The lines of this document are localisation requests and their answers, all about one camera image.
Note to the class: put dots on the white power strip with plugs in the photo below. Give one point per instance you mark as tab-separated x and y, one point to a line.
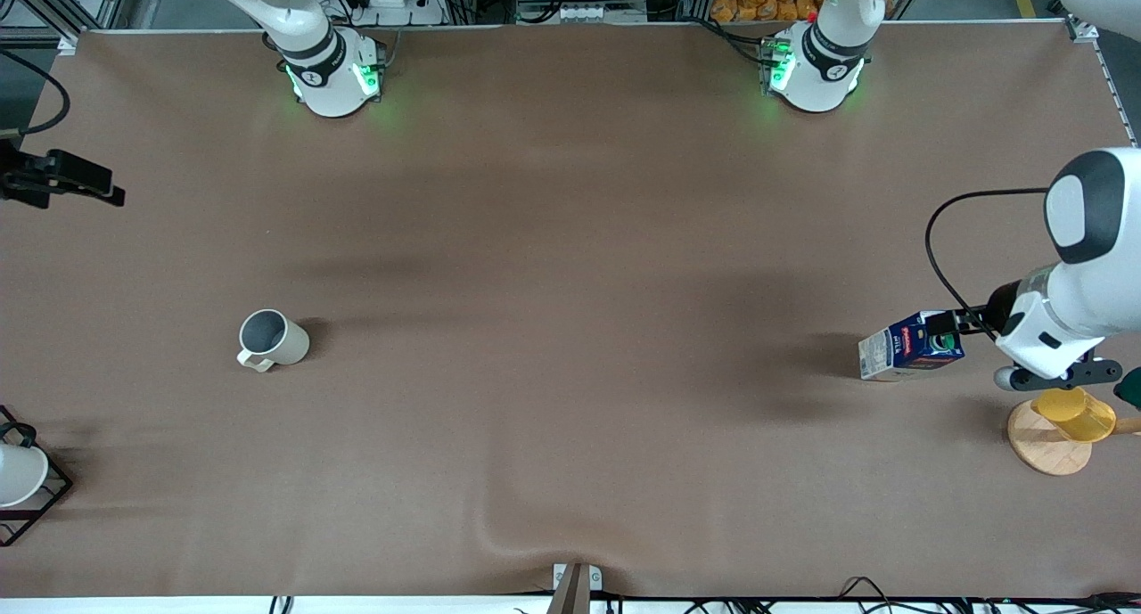
401	6

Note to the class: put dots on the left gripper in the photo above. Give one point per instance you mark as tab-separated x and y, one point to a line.
1002	308

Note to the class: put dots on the beige ceramic mug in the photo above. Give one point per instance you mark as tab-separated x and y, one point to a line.
290	342

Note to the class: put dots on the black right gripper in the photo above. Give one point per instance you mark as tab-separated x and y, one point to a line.
27	176

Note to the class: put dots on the blue white milk carton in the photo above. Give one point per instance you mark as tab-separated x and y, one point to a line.
891	354

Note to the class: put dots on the wooden cup stand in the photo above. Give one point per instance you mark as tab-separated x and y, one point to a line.
1043	452

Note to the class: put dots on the metal table edge bracket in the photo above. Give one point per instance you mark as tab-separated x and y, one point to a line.
575	592

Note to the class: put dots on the yellow plastic cup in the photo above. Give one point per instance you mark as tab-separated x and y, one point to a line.
1074	413

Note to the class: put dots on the white bowl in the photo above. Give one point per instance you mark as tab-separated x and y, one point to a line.
18	476

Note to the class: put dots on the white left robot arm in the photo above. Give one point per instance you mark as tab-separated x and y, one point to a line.
1105	293

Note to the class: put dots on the white perforated edge rail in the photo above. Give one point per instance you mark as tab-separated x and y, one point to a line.
1114	88

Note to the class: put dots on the dark green cup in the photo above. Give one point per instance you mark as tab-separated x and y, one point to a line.
1130	389

